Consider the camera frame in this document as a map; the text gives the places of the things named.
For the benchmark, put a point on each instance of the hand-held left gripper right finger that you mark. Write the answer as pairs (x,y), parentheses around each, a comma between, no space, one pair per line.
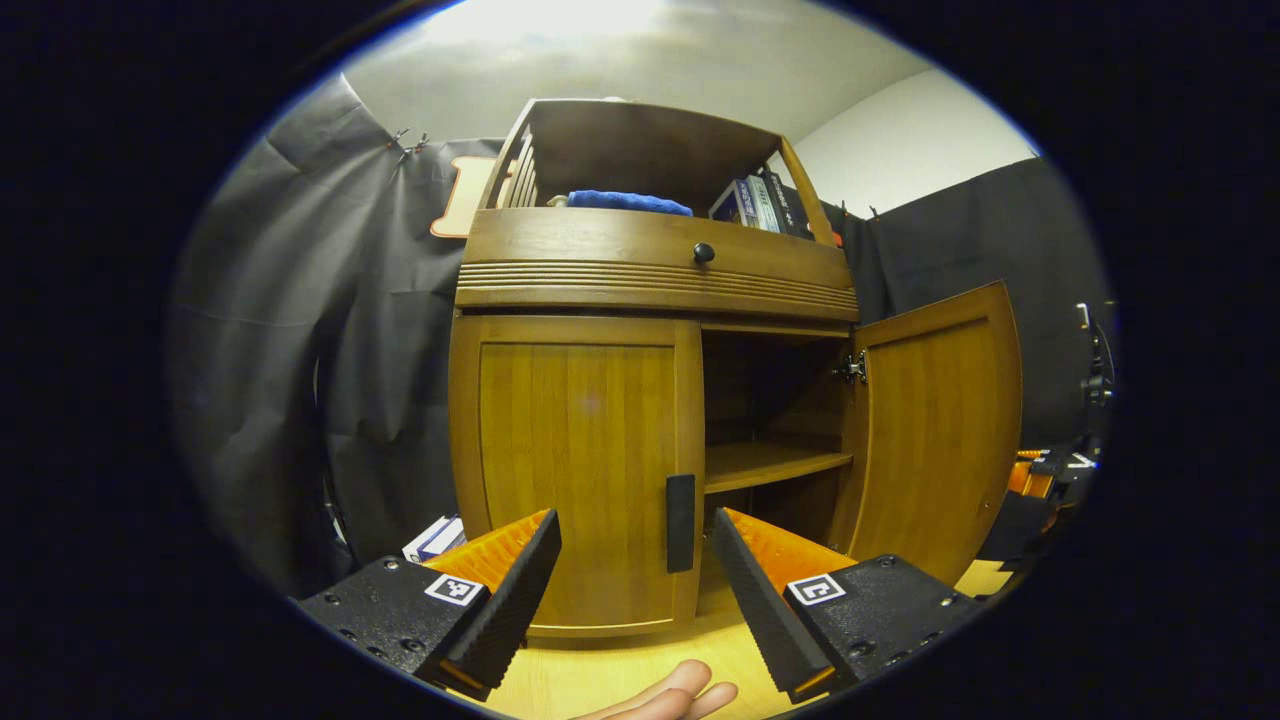
(760,610)

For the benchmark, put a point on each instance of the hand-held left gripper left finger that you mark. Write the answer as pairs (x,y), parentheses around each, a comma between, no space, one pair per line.
(515,610)

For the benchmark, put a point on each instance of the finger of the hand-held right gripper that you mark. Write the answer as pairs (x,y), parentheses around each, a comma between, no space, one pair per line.
(1030,478)

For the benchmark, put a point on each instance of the wooden shoe cabinet door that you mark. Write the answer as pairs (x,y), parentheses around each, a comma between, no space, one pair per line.
(570,430)
(930,430)

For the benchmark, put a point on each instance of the wooden double-door shoe cabinet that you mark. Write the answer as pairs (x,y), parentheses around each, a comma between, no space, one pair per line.
(600,290)

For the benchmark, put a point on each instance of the wooden cabinet shelf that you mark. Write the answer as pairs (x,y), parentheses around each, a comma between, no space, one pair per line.
(760,462)

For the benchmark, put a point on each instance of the metal door hinge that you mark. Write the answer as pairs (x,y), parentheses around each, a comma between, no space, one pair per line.
(852,369)

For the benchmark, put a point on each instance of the white standing book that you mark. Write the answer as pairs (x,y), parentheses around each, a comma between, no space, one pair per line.
(425,538)

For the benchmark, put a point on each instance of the black stand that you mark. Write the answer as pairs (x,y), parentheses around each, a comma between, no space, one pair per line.
(1097,360)

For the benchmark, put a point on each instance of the black backdrop cloth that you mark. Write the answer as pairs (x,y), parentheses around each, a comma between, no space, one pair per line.
(1000,240)
(280,330)

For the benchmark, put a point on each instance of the black round drawer knob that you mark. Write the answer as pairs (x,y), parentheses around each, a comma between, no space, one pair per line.
(704,253)

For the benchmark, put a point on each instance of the dark spine book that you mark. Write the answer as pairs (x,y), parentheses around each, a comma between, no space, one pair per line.
(790,207)

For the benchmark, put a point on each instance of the pale striped book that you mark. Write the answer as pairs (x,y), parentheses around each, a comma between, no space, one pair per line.
(760,205)

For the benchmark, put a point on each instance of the blue cover book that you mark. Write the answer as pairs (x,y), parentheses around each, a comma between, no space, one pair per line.
(726,205)

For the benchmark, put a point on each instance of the blue towel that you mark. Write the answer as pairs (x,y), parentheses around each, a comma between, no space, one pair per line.
(625,203)

